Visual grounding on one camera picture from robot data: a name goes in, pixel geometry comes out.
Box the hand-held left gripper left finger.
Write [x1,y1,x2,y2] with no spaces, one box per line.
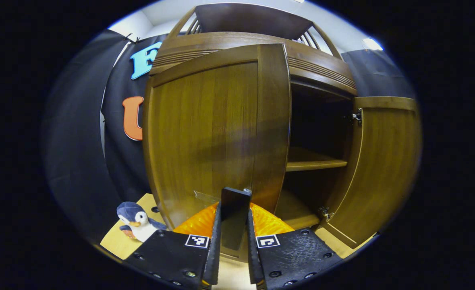
[122,201,222,290]

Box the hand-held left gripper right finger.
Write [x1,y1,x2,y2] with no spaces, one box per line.
[247,202,344,290]

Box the black door handle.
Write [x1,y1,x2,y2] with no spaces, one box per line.
[220,187,253,251]

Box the wooden shoe cabinet door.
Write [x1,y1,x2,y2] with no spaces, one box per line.
[143,42,292,259]
[320,96,422,249]

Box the wooden double-door shoe cabinet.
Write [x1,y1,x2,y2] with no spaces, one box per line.
[143,3,422,262]

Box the wooden inner cabinet shelf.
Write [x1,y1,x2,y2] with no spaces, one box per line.
[286,147,348,173]

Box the wooden cabinet drawer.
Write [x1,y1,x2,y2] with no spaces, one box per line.
[151,31,358,97]

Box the penguin plush toy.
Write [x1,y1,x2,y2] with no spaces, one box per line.
[116,201,168,242]

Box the black backdrop cloth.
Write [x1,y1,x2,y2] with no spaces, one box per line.
[42,29,417,243]

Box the small ceiling light panel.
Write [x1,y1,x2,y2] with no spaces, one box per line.
[362,37,384,52]

